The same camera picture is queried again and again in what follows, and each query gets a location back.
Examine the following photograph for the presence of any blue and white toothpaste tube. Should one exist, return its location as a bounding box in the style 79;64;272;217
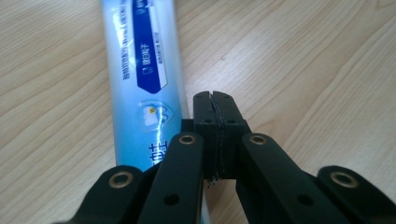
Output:
100;0;211;224

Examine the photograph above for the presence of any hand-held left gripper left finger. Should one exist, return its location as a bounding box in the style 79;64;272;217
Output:
180;91;219;181

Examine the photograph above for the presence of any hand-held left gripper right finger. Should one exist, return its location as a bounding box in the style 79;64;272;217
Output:
212;91;252;181

